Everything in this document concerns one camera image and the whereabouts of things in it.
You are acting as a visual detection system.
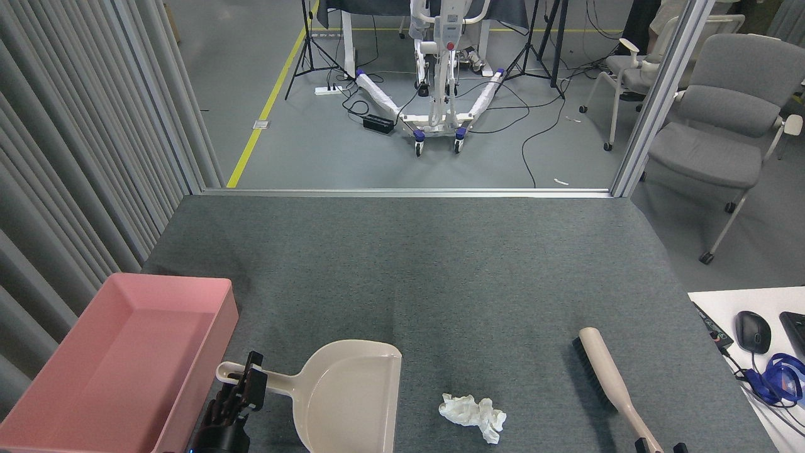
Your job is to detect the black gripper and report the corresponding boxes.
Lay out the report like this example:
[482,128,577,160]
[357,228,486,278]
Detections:
[187,351,268,453]

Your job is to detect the beige hand brush black bristles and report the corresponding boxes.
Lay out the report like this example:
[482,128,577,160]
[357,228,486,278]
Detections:
[571,327,664,453]

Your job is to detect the beige plastic dustpan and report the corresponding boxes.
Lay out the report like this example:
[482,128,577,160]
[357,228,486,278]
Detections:
[216,340,403,453]

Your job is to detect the pink plastic bin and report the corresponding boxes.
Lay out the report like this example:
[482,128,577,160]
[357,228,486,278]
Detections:
[0,272,240,453]

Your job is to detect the blue headphones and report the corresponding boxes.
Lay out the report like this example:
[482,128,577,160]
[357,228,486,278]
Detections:
[745,354,805,406]

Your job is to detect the flat black device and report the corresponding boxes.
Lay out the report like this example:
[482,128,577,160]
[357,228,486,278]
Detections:
[692,302,735,350]

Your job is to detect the black computer mouse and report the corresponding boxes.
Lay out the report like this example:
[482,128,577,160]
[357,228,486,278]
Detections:
[735,311,772,354]

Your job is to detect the black keyboard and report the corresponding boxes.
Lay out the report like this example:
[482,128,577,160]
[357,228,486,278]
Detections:
[779,311,805,359]

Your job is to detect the white side table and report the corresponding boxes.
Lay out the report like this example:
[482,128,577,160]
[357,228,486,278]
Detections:
[687,286,805,453]

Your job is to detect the grey pleated curtain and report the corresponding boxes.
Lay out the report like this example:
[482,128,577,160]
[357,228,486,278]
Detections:
[0,0,224,422]

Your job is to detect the white stand on wheels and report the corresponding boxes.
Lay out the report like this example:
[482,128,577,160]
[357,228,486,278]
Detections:
[354,0,507,157]

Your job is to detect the black tripod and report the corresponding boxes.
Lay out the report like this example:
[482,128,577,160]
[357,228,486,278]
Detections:
[284,0,348,101]
[503,0,567,100]

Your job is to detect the grey office chair white armrest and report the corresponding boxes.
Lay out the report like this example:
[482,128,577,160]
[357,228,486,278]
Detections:
[579,16,746,152]

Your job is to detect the table with dark cloth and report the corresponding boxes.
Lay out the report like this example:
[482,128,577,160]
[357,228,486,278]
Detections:
[316,0,530,79]

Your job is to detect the person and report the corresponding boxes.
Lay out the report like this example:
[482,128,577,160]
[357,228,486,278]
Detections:
[619,0,692,57]

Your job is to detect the silver table edge rail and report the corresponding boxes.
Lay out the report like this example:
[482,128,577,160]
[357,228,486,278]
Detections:
[201,187,614,199]

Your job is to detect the grey chair with white frame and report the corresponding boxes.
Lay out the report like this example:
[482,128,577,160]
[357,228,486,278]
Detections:
[648,33,805,265]

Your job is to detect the silver aluminium post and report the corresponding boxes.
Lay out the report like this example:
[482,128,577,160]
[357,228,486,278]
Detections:
[611,0,718,198]

